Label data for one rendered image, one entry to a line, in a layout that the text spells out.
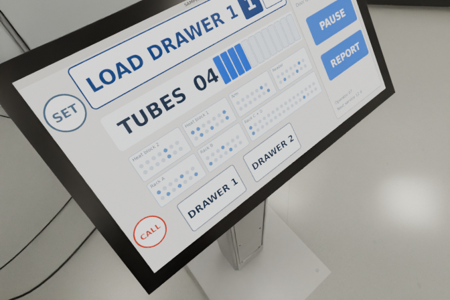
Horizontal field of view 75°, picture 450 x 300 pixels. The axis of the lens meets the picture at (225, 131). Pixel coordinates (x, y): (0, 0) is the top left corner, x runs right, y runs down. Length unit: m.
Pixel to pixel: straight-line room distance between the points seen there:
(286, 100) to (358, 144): 1.32
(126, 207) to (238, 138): 0.17
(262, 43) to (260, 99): 0.08
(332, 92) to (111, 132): 0.34
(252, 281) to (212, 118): 1.04
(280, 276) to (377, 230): 0.49
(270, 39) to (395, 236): 1.27
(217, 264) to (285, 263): 0.29
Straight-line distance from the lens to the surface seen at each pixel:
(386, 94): 0.60
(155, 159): 0.37
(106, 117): 0.36
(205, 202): 0.40
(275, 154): 0.44
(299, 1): 0.48
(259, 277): 1.35
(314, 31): 0.49
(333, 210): 1.52
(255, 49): 0.42
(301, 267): 1.38
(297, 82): 0.46
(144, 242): 0.40
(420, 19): 2.75
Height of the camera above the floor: 1.37
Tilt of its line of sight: 53 degrees down
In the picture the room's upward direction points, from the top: 8 degrees counter-clockwise
